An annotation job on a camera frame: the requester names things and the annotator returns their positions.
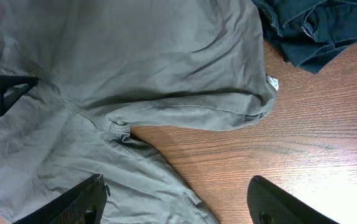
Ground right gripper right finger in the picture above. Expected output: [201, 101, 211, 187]
[247, 175, 338, 224]

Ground grey shorts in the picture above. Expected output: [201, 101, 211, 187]
[0, 0, 277, 223]

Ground folded navy blue garment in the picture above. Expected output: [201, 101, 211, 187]
[253, 0, 357, 74]

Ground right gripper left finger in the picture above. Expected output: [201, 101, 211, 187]
[14, 174, 110, 224]

